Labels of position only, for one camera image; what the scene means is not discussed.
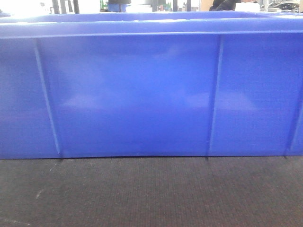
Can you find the black conveyor belt mat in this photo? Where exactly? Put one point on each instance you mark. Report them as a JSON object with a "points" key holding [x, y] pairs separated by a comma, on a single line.
{"points": [[152, 192]]}

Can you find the large blue bin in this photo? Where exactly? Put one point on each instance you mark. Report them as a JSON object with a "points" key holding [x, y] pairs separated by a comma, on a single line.
{"points": [[208, 84]]}

